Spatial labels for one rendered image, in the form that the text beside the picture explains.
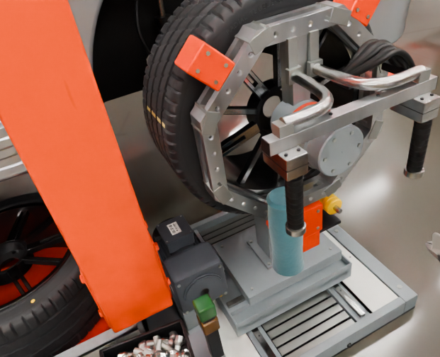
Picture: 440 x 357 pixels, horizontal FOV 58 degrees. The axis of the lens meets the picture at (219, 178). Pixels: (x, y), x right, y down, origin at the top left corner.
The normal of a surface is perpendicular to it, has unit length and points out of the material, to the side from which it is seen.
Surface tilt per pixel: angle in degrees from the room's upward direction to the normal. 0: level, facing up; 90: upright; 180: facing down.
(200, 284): 90
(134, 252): 90
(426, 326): 0
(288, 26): 90
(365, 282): 0
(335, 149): 90
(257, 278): 0
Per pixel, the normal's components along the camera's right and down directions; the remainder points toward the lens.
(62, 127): 0.43, 0.49
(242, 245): -0.14, -0.79
